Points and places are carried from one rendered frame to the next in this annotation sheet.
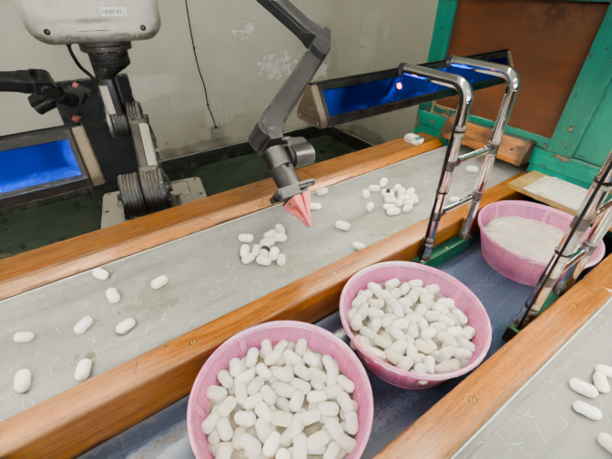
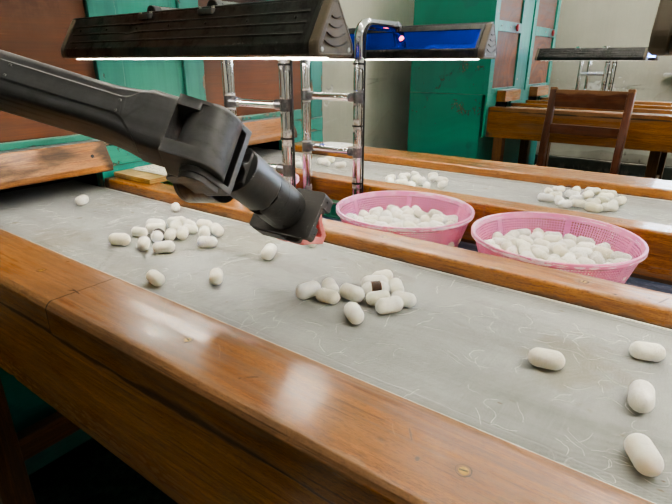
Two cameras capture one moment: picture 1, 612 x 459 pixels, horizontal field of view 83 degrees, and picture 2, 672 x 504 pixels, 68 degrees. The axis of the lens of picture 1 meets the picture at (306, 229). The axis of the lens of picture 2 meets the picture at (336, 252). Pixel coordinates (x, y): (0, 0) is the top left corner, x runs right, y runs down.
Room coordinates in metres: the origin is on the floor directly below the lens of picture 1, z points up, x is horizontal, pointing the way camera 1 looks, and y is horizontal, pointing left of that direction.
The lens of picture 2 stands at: (0.86, 0.64, 1.04)
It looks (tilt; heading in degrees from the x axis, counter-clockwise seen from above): 21 degrees down; 250
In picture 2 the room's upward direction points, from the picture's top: straight up
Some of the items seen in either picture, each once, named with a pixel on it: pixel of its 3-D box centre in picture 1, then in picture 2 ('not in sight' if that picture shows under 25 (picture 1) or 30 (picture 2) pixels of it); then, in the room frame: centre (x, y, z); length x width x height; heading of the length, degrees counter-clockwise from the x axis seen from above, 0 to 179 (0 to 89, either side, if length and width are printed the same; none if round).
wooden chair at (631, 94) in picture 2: not in sight; (563, 180); (-1.12, -1.37, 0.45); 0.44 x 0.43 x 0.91; 118
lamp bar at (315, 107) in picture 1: (423, 80); (179, 33); (0.81, -0.26, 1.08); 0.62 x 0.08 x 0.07; 124
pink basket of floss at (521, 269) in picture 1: (530, 244); not in sight; (0.67, -0.56, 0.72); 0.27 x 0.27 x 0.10
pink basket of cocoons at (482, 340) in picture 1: (408, 325); (402, 230); (0.42, -0.20, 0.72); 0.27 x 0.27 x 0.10
